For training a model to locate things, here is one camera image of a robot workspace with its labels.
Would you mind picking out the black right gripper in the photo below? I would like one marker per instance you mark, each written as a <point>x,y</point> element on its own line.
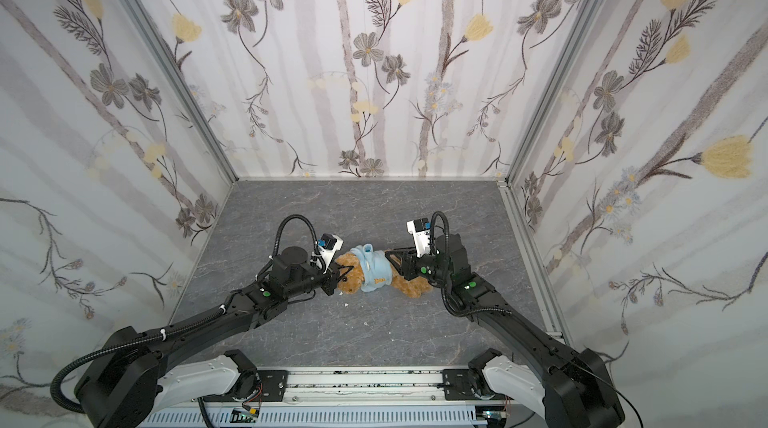
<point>409,263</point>

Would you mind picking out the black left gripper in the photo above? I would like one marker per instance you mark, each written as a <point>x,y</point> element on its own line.
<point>327,278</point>

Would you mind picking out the brown teddy bear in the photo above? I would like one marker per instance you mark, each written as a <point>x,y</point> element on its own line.
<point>352,278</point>

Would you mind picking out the light blue teddy hoodie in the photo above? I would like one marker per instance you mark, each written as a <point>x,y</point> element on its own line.
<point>376,269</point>

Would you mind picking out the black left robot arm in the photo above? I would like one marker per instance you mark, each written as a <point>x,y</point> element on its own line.
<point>138,373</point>

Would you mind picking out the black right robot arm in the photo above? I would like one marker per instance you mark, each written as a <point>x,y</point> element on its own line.
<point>564,387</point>

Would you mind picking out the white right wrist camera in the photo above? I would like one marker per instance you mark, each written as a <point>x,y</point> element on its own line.
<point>420,231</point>

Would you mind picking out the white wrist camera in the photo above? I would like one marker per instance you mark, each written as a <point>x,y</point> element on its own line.
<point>420,231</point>
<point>327,247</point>

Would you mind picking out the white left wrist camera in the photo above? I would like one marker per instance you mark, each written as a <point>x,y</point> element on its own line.
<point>327,247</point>

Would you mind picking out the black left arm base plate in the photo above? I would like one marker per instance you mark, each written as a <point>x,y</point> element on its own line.
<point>264,385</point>

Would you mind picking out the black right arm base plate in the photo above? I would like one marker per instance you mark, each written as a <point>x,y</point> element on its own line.
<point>465,384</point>

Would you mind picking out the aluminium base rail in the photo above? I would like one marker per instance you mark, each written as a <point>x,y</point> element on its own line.
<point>353,387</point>

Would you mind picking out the white perforated cable tray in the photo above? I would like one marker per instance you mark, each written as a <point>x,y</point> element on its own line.
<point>376,416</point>

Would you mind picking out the aluminium corner post right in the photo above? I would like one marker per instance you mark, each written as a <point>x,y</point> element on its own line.
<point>571,48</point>

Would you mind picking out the aluminium corner post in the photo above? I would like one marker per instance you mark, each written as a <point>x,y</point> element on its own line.
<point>154,42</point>
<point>571,48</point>

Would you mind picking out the aluminium corner post left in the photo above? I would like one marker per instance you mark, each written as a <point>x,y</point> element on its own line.
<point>154,42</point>

